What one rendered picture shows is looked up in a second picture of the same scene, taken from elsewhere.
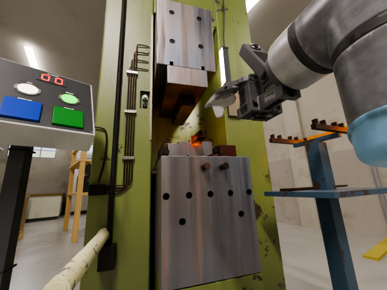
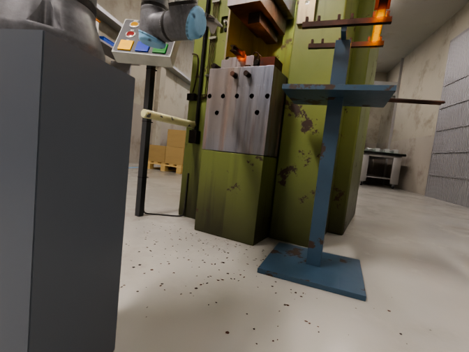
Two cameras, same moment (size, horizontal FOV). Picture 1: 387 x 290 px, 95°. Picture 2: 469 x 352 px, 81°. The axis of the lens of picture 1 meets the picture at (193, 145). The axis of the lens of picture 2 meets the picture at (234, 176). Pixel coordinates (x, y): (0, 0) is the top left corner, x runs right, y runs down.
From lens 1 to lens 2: 1.20 m
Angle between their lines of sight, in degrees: 47
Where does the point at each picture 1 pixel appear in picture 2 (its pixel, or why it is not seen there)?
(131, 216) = not seen: hidden behind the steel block
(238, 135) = (305, 46)
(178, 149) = (228, 64)
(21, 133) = (143, 58)
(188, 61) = not seen: outside the picture
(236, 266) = (246, 147)
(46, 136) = (151, 59)
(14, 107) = (139, 46)
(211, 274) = (229, 147)
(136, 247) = not seen: hidden behind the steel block
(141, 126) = (219, 49)
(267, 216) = (317, 131)
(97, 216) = (192, 114)
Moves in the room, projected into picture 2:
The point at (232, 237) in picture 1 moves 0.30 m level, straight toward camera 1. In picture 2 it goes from (247, 128) to (195, 118)
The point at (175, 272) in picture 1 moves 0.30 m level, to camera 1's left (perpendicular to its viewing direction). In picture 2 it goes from (209, 140) to (179, 138)
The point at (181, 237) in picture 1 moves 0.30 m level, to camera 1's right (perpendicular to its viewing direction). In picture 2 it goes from (214, 122) to (256, 122)
